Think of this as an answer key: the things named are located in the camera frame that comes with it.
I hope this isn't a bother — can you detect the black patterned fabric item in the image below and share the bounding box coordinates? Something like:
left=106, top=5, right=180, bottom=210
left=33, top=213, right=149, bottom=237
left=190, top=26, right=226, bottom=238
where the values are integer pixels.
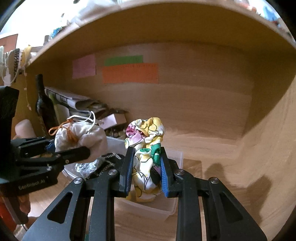
left=86, top=153, right=125, bottom=180

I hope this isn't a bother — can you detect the clear plastic storage bin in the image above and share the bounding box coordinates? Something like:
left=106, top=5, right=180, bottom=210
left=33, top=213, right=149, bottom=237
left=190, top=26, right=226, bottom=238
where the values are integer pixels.
left=62, top=137, right=183, bottom=221

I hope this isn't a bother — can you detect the white drawstring pouch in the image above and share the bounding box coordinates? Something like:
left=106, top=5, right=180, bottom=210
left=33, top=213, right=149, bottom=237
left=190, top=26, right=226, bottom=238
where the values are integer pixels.
left=48, top=111, right=108, bottom=163

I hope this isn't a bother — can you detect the floral fabric scrunchie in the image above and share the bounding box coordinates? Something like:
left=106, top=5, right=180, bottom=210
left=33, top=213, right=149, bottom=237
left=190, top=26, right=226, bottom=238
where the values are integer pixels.
left=125, top=118, right=165, bottom=203

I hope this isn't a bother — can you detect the silver foil ball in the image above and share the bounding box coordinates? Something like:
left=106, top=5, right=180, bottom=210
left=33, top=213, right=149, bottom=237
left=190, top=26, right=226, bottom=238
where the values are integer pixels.
left=75, top=157, right=105, bottom=179

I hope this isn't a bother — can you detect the pink mug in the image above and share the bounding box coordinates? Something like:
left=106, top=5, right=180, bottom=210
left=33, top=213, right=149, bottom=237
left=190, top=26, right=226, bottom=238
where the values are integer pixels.
left=15, top=119, right=37, bottom=138

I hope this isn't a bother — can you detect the dark wine bottle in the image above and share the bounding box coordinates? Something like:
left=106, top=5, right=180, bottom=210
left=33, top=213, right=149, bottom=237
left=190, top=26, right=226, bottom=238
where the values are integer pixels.
left=36, top=74, right=57, bottom=138

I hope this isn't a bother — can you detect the stack of newspapers and books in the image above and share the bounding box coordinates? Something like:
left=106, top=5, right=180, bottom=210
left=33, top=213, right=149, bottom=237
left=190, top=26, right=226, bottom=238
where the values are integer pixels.
left=45, top=87, right=107, bottom=124

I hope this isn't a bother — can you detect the small open cardboard box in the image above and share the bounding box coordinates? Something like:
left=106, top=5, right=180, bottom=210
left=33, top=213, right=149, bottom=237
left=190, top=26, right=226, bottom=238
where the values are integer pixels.
left=96, top=109, right=126, bottom=130

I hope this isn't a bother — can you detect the pink sticky note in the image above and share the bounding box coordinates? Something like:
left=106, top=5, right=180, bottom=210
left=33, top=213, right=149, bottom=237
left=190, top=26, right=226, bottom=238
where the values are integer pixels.
left=72, top=54, right=96, bottom=79

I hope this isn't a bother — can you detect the green sticky note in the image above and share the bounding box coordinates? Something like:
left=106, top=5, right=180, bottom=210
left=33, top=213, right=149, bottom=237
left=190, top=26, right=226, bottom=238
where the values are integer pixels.
left=104, top=55, right=144, bottom=66

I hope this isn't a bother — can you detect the orange sticky note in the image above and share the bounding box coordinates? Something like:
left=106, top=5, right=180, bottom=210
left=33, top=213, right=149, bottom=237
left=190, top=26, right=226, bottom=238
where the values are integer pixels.
left=102, top=63, right=159, bottom=84

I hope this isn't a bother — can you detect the wooden shelf board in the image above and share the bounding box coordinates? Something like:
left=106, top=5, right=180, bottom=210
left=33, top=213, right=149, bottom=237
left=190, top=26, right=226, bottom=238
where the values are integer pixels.
left=29, top=1, right=295, bottom=67

